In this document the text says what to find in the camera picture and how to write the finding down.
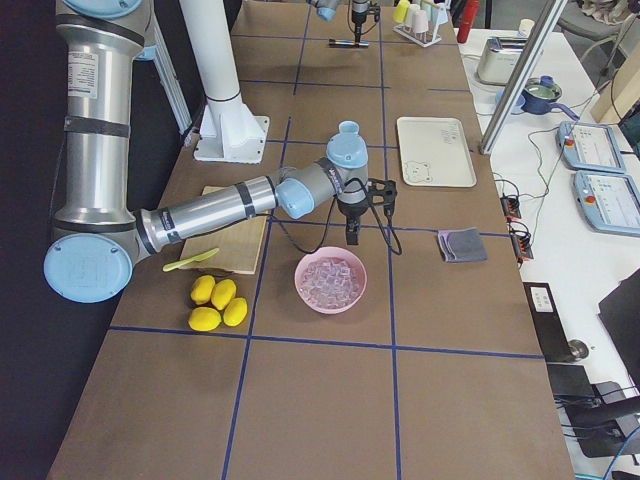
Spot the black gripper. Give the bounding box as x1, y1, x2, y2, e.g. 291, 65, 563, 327
350, 0, 370, 45
338, 192, 369, 245

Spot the steel muddler with black tip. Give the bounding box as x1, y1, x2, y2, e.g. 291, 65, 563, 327
328, 39, 370, 48

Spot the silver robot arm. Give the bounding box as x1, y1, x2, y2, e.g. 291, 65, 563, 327
306, 0, 370, 48
43, 1, 368, 303

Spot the yellow cup on rack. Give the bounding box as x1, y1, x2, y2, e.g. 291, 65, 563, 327
393, 0, 411, 24

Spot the pink bowl of ice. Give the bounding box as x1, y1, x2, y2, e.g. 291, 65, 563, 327
294, 247, 367, 314

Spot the pink cup on rack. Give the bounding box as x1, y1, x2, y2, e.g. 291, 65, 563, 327
411, 9, 429, 35

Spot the purple folded cloth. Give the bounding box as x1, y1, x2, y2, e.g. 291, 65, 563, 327
437, 230, 450, 262

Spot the bamboo cutting board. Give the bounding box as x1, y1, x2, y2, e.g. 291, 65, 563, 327
168, 180, 273, 274

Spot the grey folded cloth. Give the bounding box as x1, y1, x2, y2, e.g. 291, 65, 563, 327
447, 228, 488, 263

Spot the cream bear serving tray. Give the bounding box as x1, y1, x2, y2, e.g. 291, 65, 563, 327
396, 116, 476, 188

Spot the red bottle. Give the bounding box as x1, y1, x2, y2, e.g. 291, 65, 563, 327
457, 0, 481, 44

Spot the whole lemon middle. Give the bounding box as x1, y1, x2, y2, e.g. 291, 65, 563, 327
222, 297, 248, 327

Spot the whole lemon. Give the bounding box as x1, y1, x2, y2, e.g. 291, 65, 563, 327
210, 279, 237, 310
222, 297, 248, 327
188, 306, 222, 332
190, 275, 216, 305

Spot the yellow plastic knife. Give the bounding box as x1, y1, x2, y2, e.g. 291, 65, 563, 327
162, 247, 220, 273

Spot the whole lemon top right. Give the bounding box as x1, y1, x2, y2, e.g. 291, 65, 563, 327
210, 279, 237, 310

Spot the cream toaster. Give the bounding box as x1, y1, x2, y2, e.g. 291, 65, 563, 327
476, 36, 527, 85

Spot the whole lemon top left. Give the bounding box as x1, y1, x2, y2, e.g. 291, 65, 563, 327
190, 275, 216, 305

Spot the whole lemon bottom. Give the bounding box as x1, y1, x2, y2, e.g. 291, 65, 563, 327
188, 306, 222, 332

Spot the blue bowl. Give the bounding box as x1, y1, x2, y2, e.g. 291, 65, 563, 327
494, 88, 527, 116

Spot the dark blue saucepan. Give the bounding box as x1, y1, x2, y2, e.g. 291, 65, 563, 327
522, 75, 579, 120

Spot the far teach pendant tablet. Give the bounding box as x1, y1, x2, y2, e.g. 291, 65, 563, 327
557, 121, 626, 173

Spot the teach pendant tablet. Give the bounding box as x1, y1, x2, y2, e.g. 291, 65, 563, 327
557, 121, 626, 173
573, 170, 639, 237

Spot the near teach pendant tablet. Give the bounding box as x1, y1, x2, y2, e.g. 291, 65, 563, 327
573, 170, 639, 237

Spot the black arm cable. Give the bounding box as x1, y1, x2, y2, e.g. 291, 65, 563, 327
273, 177, 403, 256

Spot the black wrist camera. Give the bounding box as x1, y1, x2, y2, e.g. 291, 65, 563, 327
367, 178, 397, 219

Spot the white wire cup rack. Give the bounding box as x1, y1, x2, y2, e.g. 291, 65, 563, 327
393, 0, 451, 48

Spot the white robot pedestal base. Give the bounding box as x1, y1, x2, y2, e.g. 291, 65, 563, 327
180, 0, 270, 164

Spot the aluminium frame post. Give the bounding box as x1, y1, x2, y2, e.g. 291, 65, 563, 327
479, 0, 568, 155

